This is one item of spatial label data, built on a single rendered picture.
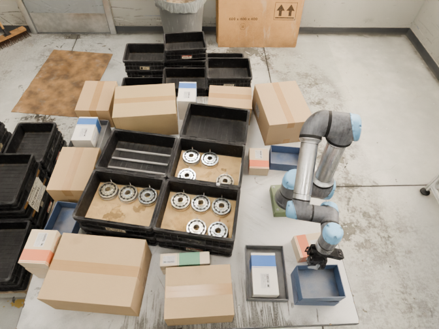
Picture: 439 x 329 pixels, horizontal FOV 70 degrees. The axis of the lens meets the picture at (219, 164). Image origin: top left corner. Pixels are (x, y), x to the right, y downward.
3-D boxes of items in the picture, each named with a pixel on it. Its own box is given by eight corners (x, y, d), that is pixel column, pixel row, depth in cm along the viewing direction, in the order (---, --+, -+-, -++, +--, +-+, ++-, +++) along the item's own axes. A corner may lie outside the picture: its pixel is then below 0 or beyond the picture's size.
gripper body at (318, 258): (304, 251, 146) (310, 239, 137) (321, 251, 146) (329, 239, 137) (307, 267, 141) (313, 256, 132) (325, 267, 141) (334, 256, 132)
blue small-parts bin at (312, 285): (332, 268, 154) (338, 264, 149) (340, 300, 146) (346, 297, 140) (292, 269, 154) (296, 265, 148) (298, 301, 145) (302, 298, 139)
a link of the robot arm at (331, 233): (343, 221, 125) (345, 240, 120) (335, 234, 134) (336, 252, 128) (324, 218, 126) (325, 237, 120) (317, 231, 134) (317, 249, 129)
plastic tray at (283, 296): (244, 247, 168) (245, 244, 164) (281, 249, 168) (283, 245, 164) (245, 301, 152) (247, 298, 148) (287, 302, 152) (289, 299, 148)
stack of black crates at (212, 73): (245, 94, 324) (249, 57, 288) (247, 115, 306) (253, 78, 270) (206, 94, 322) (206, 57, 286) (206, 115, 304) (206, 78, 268)
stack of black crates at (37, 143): (36, 149, 274) (17, 122, 246) (71, 149, 275) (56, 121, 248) (21, 187, 250) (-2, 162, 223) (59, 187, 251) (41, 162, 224)
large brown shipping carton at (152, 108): (176, 104, 233) (174, 83, 216) (178, 134, 215) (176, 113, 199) (121, 108, 229) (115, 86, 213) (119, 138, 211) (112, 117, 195)
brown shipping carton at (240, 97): (249, 104, 235) (251, 87, 222) (249, 125, 222) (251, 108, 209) (209, 102, 235) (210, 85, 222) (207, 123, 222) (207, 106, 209)
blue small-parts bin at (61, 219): (61, 206, 179) (57, 200, 174) (87, 209, 179) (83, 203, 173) (47, 239, 168) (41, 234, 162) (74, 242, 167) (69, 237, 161)
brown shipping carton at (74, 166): (72, 162, 198) (62, 147, 185) (106, 163, 198) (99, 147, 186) (57, 204, 180) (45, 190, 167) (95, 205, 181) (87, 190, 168)
